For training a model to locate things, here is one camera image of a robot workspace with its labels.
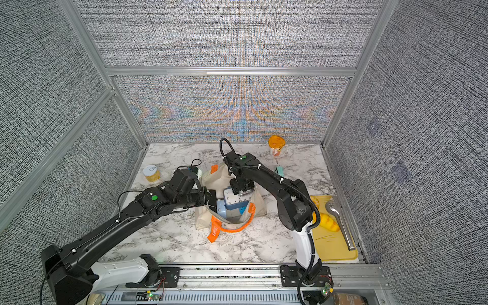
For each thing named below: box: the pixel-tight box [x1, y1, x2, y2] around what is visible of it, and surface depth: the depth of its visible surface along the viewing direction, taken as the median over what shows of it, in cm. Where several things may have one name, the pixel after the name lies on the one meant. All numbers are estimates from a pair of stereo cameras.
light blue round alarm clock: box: [216, 198, 227, 219], surface depth 85 cm
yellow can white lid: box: [143, 164, 161, 183], surface depth 102 cm
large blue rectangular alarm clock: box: [223, 186, 254, 210], surface depth 89 cm
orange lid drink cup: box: [268, 134, 286, 157], surface depth 109 cm
